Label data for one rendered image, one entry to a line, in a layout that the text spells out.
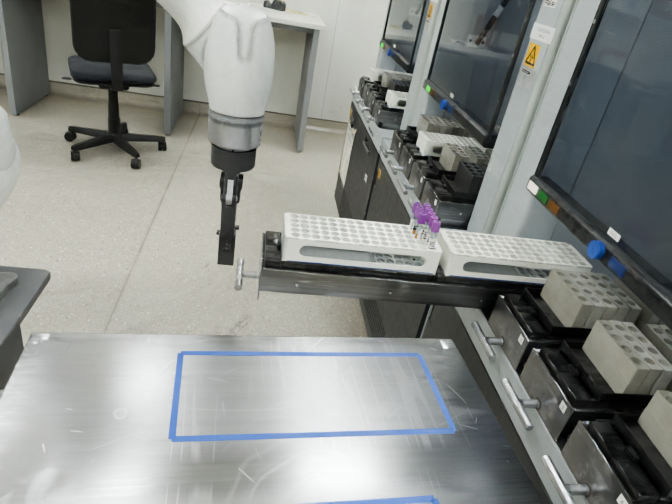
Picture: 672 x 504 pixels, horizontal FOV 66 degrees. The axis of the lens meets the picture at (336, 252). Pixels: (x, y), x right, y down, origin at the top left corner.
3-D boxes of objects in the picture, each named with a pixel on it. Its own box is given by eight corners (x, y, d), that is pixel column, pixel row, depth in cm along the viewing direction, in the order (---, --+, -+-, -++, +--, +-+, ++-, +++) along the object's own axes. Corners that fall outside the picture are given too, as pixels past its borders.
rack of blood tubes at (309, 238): (422, 253, 109) (429, 227, 106) (435, 280, 100) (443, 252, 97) (280, 239, 104) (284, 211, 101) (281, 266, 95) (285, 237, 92)
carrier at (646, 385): (645, 401, 77) (664, 370, 74) (632, 400, 76) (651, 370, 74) (603, 348, 87) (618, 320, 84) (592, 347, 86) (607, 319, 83)
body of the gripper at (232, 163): (256, 155, 85) (251, 206, 89) (257, 138, 92) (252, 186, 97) (209, 149, 83) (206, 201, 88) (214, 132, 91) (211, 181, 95)
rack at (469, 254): (558, 267, 114) (569, 242, 111) (581, 293, 106) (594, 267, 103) (430, 254, 109) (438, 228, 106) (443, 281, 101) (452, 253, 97)
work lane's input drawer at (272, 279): (557, 289, 120) (573, 255, 115) (588, 327, 108) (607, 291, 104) (237, 259, 107) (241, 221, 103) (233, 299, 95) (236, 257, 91)
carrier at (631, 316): (627, 337, 91) (643, 310, 88) (617, 337, 91) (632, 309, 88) (591, 298, 101) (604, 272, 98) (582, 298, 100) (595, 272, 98)
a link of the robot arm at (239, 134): (265, 106, 90) (261, 139, 93) (211, 99, 88) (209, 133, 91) (264, 122, 82) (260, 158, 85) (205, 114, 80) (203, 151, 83)
